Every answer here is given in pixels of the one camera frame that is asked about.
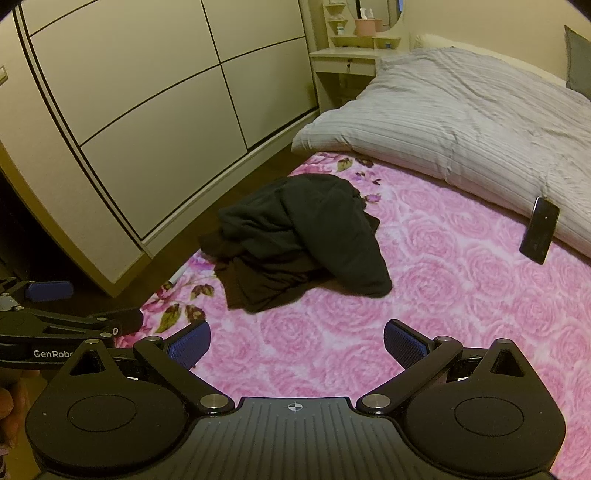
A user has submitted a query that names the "black smartphone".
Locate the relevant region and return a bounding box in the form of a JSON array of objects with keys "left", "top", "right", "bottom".
[{"left": 519, "top": 196, "right": 561, "bottom": 265}]

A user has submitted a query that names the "grey striped duvet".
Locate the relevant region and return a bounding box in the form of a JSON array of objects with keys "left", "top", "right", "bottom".
[{"left": 291, "top": 46, "right": 591, "bottom": 258}]

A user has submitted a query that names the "pink floral blanket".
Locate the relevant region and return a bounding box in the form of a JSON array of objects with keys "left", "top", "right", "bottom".
[{"left": 113, "top": 151, "right": 591, "bottom": 477}]

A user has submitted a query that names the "cream wardrobe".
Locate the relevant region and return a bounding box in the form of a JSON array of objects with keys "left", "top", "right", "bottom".
[{"left": 0, "top": 0, "right": 322, "bottom": 299}]

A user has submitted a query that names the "black long-sleeved shirt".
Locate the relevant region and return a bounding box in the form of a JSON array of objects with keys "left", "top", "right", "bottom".
[{"left": 198, "top": 173, "right": 393, "bottom": 299}]

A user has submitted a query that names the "grey pillow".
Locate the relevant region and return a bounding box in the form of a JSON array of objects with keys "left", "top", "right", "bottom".
[{"left": 564, "top": 25, "right": 591, "bottom": 101}]

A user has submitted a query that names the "cream dressing table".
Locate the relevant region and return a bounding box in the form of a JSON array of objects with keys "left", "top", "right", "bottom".
[{"left": 308, "top": 0, "right": 408, "bottom": 112}]

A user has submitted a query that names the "person's left hand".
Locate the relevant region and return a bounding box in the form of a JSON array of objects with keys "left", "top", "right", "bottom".
[{"left": 0, "top": 381, "right": 30, "bottom": 450}]

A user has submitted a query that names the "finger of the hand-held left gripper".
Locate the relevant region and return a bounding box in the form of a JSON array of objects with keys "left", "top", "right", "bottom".
[
  {"left": 0, "top": 308, "right": 144, "bottom": 346},
  {"left": 0, "top": 276, "right": 74, "bottom": 308}
]

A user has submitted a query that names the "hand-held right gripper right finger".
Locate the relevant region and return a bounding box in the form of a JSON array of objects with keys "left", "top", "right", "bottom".
[{"left": 356, "top": 319, "right": 528, "bottom": 415}]

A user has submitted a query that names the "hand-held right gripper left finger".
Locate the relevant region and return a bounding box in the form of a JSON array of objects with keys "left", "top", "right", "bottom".
[{"left": 68, "top": 320, "right": 235, "bottom": 415}]

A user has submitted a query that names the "cream headboard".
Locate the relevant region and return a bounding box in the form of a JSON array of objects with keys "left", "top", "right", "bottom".
[{"left": 410, "top": 31, "right": 570, "bottom": 89}]

